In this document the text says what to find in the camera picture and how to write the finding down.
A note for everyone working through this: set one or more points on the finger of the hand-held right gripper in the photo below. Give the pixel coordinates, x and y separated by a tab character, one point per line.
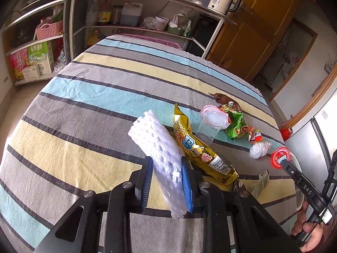
291	170

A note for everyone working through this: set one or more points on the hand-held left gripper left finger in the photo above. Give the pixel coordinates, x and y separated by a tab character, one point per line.
146	184

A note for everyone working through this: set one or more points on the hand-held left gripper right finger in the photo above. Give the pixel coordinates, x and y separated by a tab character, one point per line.
187	187

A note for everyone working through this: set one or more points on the white trash bin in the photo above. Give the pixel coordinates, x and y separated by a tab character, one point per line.
297	163

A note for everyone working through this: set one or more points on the red round lid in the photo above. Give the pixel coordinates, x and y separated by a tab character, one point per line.
276	158

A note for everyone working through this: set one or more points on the small paper packet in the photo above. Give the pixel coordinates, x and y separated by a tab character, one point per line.
260	184

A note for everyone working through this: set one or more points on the white foam fruit net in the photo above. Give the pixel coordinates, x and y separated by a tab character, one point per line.
160	142

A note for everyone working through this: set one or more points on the red yellow snack wrapper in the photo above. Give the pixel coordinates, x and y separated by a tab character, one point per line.
255	136

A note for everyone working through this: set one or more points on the clear plastic cup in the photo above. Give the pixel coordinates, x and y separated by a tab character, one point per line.
208	131

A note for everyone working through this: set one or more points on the person's right hand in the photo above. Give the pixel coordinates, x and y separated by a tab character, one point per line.
313	238

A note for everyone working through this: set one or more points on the silver refrigerator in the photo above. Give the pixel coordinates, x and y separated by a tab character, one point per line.
308	142

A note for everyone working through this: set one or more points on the red plastic object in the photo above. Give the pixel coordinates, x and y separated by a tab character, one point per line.
285	134

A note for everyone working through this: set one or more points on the white crumpled plastic bag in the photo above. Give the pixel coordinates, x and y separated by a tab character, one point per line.
259	149

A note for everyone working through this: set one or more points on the small brown wrapper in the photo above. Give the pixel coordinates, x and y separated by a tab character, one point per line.
239	185

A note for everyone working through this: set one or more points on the green snack wrapper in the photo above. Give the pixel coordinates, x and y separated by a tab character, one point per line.
237	126

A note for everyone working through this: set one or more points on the striped table cloth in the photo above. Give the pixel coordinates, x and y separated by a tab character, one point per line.
92	97

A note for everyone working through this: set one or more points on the pink plastic crate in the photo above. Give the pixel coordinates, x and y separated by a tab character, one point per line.
163	42

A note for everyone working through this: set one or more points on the wooden door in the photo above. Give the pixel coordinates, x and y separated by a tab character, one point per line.
252	31

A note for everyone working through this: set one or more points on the yellow cooking oil bottle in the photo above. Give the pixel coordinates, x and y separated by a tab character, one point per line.
94	38

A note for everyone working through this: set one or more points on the small green bowl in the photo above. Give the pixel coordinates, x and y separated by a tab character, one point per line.
175	31

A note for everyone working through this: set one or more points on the black appliance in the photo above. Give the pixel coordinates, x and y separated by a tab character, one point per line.
204	31

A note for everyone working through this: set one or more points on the green food bag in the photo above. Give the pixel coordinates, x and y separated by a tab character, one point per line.
187	29

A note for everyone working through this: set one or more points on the small white box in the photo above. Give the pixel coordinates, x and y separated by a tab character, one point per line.
31	72

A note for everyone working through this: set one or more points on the white plastic tub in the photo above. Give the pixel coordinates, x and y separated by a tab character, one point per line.
162	22

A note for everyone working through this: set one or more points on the green white milk carton box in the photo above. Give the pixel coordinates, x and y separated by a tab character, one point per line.
39	55

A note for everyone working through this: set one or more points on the dark sauce jug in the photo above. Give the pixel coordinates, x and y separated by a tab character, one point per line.
130	15

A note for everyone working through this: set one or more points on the yellow label sauce bottle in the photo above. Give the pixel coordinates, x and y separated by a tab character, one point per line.
104	15

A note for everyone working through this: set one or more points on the pink yellow cardboard box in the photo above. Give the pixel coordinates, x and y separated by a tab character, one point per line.
18	66

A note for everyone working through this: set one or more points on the clear plastic bottle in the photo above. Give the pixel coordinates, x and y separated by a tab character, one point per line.
92	13

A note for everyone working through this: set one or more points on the pink woven plastic basket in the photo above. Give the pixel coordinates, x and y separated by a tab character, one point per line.
48	30

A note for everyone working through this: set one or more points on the white electric kettle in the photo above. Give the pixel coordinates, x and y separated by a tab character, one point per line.
219	1

